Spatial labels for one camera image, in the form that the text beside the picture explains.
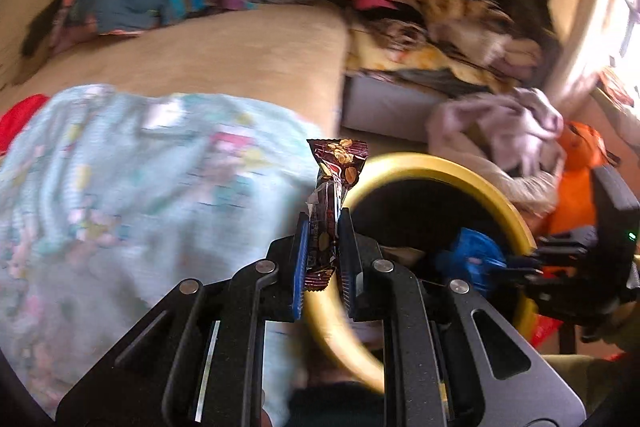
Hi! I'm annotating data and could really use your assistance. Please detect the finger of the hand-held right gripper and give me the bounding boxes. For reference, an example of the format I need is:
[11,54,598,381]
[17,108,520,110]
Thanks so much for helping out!
[499,270,547,290]
[504,253,547,272]

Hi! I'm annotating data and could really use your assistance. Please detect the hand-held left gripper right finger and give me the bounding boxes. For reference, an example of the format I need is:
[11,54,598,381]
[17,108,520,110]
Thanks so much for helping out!
[337,212,586,427]

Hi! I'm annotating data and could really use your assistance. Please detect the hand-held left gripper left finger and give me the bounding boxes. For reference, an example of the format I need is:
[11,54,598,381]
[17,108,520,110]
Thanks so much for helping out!
[55,211,311,427]

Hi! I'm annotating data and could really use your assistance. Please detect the blue plastic wrapper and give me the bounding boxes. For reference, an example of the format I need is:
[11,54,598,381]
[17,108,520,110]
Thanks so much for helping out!
[435,227,506,298]

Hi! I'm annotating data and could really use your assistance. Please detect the dark brown snack bar wrapper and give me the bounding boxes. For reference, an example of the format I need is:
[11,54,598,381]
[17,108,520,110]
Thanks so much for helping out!
[304,138,370,294]

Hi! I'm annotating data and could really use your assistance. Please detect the yellow trash bin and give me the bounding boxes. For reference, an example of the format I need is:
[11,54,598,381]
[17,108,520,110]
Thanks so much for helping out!
[302,152,538,395]

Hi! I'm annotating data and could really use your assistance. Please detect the orange bag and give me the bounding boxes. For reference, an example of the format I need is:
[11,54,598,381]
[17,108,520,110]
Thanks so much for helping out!
[537,121,621,278]

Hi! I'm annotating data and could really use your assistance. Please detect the lilac cloth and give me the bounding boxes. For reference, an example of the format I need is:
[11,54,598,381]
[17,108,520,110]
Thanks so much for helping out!
[427,87,568,218]

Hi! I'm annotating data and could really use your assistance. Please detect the dark teal pants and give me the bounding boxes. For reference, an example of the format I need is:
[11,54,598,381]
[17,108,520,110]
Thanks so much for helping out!
[287,382,386,427]

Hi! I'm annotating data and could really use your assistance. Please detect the grey storage box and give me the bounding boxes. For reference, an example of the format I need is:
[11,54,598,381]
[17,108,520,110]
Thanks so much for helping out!
[342,74,451,142]

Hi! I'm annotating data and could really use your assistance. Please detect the light blue cartoon quilt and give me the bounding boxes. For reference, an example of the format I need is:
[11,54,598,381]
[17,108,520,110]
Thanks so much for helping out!
[0,84,321,413]

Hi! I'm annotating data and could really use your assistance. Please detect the beige bed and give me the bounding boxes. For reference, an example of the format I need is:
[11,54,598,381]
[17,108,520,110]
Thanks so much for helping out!
[0,0,351,148]

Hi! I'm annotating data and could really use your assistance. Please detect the pile of clothes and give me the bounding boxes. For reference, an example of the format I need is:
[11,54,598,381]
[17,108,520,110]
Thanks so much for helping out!
[345,0,561,98]

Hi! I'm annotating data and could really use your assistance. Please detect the red blanket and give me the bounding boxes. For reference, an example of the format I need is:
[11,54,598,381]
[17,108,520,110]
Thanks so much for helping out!
[0,94,51,152]

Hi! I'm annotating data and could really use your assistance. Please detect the blue floral quilt bundle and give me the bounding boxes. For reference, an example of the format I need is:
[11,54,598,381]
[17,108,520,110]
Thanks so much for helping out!
[47,0,173,52]

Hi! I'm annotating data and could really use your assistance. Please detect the brown cloth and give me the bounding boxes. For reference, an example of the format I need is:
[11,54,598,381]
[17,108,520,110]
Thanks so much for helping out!
[22,0,66,58]

